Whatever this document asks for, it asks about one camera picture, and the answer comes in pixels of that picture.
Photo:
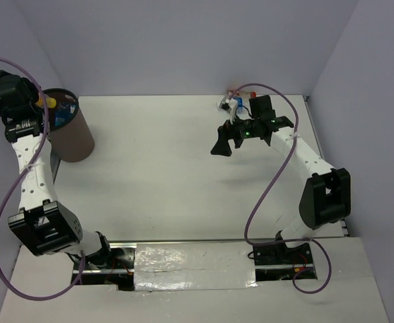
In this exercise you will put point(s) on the blue label bottle white cap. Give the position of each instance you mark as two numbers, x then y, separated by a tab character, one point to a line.
60	118

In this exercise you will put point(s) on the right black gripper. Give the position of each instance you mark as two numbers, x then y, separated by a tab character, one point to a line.
222	146

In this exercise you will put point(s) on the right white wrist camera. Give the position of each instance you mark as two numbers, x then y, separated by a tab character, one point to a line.
230	106

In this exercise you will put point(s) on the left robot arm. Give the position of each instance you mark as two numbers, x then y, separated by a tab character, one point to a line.
42	224

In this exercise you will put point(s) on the orange label bottle yellow cap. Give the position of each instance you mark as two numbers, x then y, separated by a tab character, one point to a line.
50	102

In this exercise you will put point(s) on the brown round waste bin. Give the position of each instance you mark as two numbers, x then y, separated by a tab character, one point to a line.
73	142

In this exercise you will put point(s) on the silver foil tape sheet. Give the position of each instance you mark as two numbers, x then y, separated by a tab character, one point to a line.
193	266

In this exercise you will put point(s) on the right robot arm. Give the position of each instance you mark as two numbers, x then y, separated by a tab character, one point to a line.
326	196

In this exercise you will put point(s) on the metal base rail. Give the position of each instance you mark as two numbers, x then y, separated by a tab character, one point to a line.
120	272

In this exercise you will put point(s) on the red label bottle red cap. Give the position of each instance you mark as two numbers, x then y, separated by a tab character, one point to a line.
244	94

